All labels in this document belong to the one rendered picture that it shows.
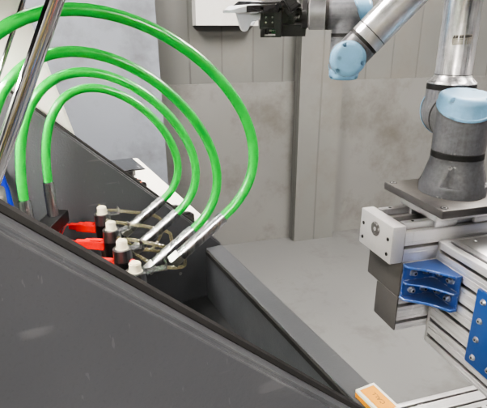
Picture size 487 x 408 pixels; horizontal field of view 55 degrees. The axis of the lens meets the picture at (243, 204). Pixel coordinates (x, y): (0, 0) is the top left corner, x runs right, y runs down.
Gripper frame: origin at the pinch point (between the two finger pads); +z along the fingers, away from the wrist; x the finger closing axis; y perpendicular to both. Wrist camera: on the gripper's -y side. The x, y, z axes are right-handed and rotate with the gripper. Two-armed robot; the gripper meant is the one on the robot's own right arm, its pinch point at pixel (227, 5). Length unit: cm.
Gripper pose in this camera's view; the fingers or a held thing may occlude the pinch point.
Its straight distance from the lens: 128.5
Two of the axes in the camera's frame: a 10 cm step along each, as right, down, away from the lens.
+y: 0.2, 8.9, 4.6
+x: 1.6, -4.6, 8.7
